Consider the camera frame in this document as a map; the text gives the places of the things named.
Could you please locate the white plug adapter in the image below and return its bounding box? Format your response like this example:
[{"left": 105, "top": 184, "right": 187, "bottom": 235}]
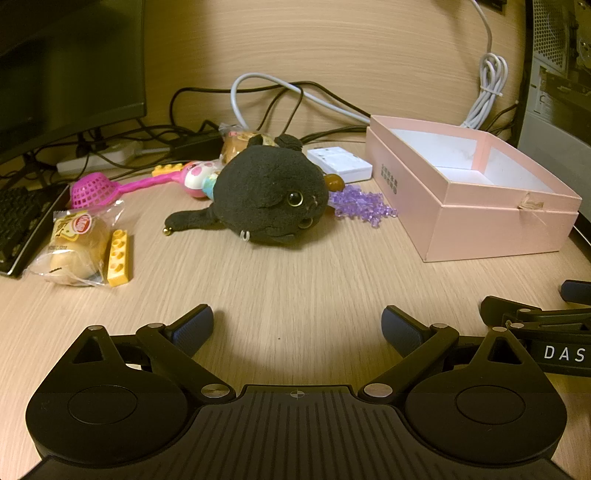
[{"left": 307, "top": 147, "right": 374, "bottom": 182}]

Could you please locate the purple crystal star ornament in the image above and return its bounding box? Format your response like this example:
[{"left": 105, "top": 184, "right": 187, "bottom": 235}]
[{"left": 328, "top": 184, "right": 398, "bottom": 228}]

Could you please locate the black power adapter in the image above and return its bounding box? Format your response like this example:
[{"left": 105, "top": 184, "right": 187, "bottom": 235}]
[{"left": 171, "top": 133, "right": 227, "bottom": 160}]

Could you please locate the long yellow building block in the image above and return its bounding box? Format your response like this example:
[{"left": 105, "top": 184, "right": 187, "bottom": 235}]
[{"left": 106, "top": 228, "right": 134, "bottom": 287}]

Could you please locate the pink cardboard box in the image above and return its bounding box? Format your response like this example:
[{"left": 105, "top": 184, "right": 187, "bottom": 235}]
[{"left": 366, "top": 114, "right": 583, "bottom": 263}]

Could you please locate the pink and white egg toy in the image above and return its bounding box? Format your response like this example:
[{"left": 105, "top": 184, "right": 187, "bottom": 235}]
[{"left": 180, "top": 159, "right": 223, "bottom": 199}]

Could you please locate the grey cable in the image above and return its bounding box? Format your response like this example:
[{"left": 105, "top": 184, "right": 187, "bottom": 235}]
[{"left": 230, "top": 73, "right": 372, "bottom": 127}]

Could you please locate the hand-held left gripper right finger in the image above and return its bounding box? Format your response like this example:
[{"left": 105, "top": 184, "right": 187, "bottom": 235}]
[{"left": 363, "top": 305, "right": 527, "bottom": 400}]

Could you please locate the black computer monitor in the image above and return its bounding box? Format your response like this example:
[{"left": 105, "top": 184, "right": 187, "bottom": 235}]
[{"left": 0, "top": 0, "right": 147, "bottom": 166}]

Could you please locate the bundled white cable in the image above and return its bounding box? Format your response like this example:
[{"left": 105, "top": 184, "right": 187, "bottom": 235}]
[{"left": 459, "top": 0, "right": 509, "bottom": 130}]

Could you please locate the black keyboard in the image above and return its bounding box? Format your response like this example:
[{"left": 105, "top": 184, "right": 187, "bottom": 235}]
[{"left": 0, "top": 185, "right": 70, "bottom": 278}]

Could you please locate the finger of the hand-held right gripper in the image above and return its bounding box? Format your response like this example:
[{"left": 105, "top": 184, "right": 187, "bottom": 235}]
[
  {"left": 560, "top": 280, "right": 591, "bottom": 304},
  {"left": 479, "top": 296, "right": 591, "bottom": 330}
]

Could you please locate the white power strip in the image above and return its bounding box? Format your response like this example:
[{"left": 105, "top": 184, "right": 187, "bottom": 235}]
[{"left": 56, "top": 140, "right": 144, "bottom": 174}]

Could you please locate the packaged bread with cartoon print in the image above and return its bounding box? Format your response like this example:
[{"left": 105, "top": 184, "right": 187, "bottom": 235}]
[{"left": 218, "top": 122, "right": 278, "bottom": 163}]

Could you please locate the black plush cat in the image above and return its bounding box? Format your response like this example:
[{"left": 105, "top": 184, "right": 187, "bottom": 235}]
[{"left": 163, "top": 134, "right": 331, "bottom": 250}]

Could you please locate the black cables and adapter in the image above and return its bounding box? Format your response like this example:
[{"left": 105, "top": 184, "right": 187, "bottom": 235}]
[{"left": 168, "top": 82, "right": 305, "bottom": 139}]

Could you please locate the pink plastic scoop net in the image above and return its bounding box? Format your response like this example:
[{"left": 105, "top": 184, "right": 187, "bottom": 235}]
[{"left": 69, "top": 172, "right": 185, "bottom": 209}]

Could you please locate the packaged bread with red label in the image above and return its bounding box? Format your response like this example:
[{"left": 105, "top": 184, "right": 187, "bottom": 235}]
[{"left": 24, "top": 203, "right": 125, "bottom": 288}]

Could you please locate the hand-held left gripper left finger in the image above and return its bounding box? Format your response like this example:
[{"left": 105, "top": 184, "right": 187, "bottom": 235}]
[{"left": 69, "top": 304, "right": 235, "bottom": 401}]

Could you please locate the computer tower case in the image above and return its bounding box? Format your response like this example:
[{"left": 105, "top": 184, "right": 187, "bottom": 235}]
[{"left": 517, "top": 0, "right": 591, "bottom": 232}]

